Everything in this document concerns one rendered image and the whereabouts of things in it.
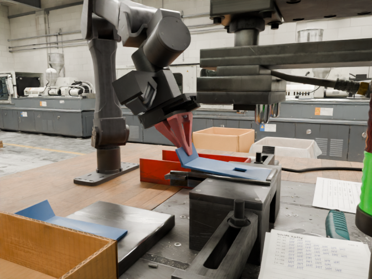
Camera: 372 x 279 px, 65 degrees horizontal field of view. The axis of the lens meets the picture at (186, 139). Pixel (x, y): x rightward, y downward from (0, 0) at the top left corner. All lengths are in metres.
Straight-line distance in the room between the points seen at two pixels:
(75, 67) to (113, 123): 9.62
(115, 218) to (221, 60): 0.29
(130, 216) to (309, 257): 0.28
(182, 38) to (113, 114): 0.35
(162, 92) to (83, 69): 9.61
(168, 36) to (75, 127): 7.05
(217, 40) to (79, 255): 7.27
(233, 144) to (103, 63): 2.11
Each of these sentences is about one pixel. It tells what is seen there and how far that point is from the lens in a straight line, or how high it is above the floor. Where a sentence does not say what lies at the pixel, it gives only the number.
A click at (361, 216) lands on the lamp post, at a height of 1.05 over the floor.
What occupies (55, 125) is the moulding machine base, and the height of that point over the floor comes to 0.30.
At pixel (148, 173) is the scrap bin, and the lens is 0.72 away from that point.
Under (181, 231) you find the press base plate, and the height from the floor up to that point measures 0.90.
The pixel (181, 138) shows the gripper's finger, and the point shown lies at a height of 1.04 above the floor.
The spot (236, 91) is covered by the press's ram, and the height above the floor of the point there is 1.12.
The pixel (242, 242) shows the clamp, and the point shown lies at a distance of 0.31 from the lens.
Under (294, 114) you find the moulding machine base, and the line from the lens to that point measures 4.95.
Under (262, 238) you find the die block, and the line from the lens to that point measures 0.40.
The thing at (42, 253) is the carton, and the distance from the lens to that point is 0.41.
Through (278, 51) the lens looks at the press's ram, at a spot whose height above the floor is 1.17.
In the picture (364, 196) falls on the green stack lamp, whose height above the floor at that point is 1.06.
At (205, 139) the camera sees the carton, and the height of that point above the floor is 0.67.
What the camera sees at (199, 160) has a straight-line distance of 0.52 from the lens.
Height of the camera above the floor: 1.12
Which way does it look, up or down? 9 degrees down
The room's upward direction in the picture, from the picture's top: straight up
